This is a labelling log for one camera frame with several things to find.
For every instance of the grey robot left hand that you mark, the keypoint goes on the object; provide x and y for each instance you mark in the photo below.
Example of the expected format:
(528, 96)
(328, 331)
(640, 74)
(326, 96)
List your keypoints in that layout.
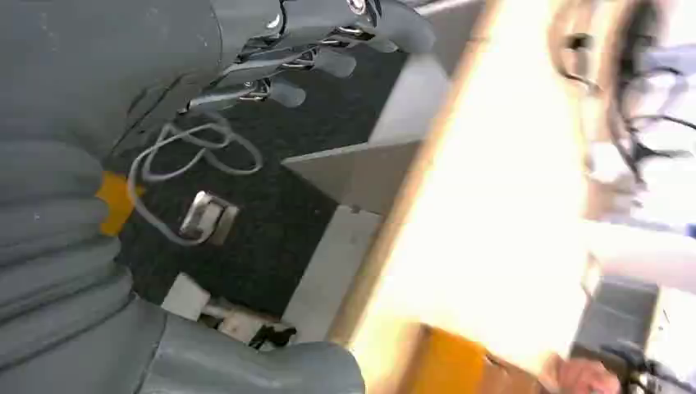
(108, 65)

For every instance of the robot left arm ribbed sleeve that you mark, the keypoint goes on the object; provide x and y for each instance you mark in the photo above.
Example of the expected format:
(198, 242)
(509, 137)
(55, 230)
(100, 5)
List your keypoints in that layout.
(49, 234)

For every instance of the silver power plug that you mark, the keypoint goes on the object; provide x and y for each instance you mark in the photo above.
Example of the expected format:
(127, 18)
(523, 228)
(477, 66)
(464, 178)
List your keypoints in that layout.
(207, 216)

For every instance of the white power adapter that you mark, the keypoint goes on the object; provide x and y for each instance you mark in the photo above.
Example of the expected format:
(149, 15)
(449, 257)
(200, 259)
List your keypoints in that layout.
(185, 298)

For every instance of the black plug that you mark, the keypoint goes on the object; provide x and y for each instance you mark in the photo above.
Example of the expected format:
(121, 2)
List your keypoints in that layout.
(274, 335)

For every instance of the pale desk with wooden edge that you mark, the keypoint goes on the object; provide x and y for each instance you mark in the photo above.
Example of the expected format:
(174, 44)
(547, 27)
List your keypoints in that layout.
(489, 217)

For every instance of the wooden card box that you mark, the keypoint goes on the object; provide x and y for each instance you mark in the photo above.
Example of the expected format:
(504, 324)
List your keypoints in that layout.
(451, 364)

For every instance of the dark grey box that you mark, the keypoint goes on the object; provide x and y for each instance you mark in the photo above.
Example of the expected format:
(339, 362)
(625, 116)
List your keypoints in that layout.
(614, 315)

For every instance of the person's hand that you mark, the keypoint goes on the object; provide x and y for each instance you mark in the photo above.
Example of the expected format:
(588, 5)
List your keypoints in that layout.
(584, 378)

